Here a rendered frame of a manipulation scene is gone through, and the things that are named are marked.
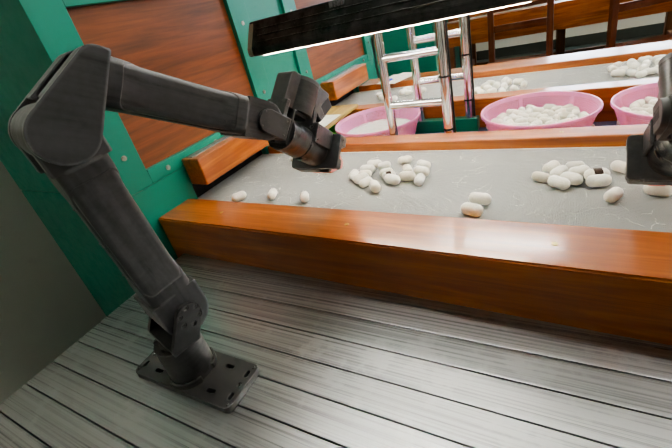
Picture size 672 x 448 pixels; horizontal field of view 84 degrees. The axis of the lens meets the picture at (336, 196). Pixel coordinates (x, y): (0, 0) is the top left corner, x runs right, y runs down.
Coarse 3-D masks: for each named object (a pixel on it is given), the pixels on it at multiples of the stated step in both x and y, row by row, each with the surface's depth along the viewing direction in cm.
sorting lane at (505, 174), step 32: (288, 160) 109; (352, 160) 98; (384, 160) 93; (416, 160) 89; (448, 160) 85; (480, 160) 81; (512, 160) 78; (544, 160) 75; (576, 160) 72; (608, 160) 69; (224, 192) 98; (256, 192) 93; (288, 192) 89; (320, 192) 85; (352, 192) 81; (384, 192) 78; (416, 192) 75; (448, 192) 72; (480, 192) 69; (512, 192) 67; (544, 192) 65; (576, 192) 63; (640, 192) 59; (576, 224) 55; (608, 224) 54; (640, 224) 52
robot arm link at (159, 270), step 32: (32, 160) 39; (96, 160) 39; (64, 192) 39; (96, 192) 40; (128, 192) 43; (96, 224) 41; (128, 224) 43; (128, 256) 44; (160, 256) 47; (160, 288) 47; (192, 288) 50; (160, 320) 47
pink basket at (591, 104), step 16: (512, 96) 105; (528, 96) 104; (560, 96) 100; (576, 96) 96; (592, 96) 91; (496, 112) 104; (592, 112) 90; (496, 128) 91; (512, 128) 86; (528, 128) 84; (544, 128) 83
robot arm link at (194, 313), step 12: (180, 312) 48; (192, 312) 49; (156, 324) 54; (180, 324) 48; (192, 324) 50; (156, 336) 52; (168, 336) 51; (180, 336) 49; (192, 336) 50; (168, 348) 49; (180, 348) 49
